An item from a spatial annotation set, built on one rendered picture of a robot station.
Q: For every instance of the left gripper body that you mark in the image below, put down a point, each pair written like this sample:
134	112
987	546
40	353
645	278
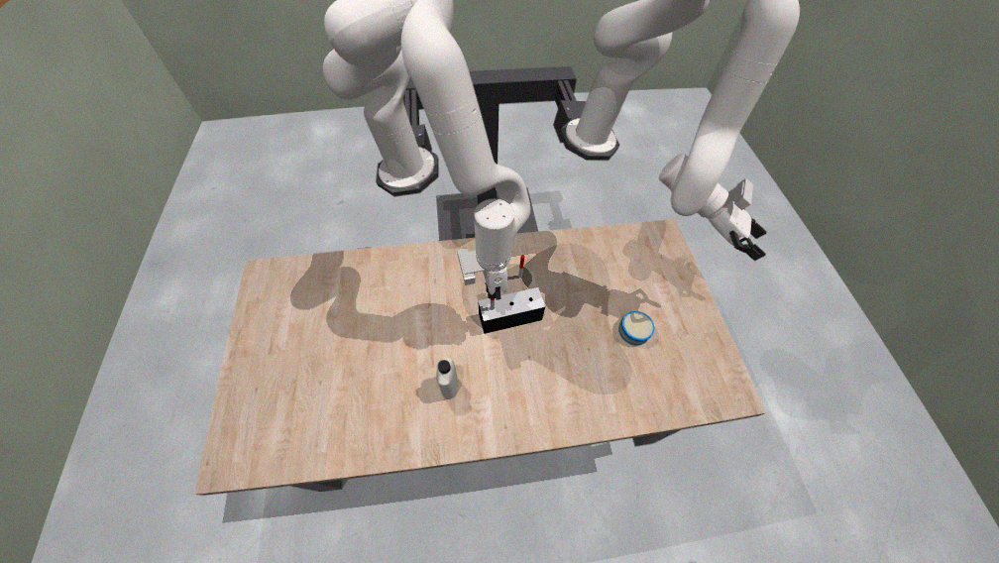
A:
731	218

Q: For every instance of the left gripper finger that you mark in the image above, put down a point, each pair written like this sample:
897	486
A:
753	251
756	230

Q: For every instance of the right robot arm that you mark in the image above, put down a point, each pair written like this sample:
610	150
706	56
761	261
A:
360	31

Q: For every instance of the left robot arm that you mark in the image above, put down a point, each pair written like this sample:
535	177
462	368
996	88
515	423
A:
767	27

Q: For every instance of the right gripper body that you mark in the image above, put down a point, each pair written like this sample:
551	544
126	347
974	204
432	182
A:
496	277

